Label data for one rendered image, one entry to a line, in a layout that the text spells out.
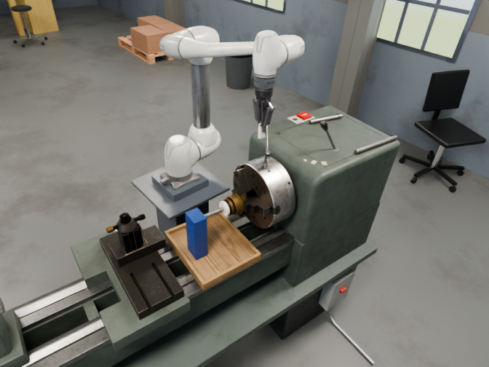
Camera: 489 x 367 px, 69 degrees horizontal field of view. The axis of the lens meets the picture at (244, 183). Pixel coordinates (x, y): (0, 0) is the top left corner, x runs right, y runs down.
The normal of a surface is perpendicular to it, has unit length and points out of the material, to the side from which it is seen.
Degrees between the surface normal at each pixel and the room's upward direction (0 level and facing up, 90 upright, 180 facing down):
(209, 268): 0
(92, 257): 0
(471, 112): 90
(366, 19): 90
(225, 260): 0
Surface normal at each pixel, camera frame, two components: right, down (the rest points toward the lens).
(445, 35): -0.74, 0.38
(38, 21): 0.70, 0.46
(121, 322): 0.05, -0.79
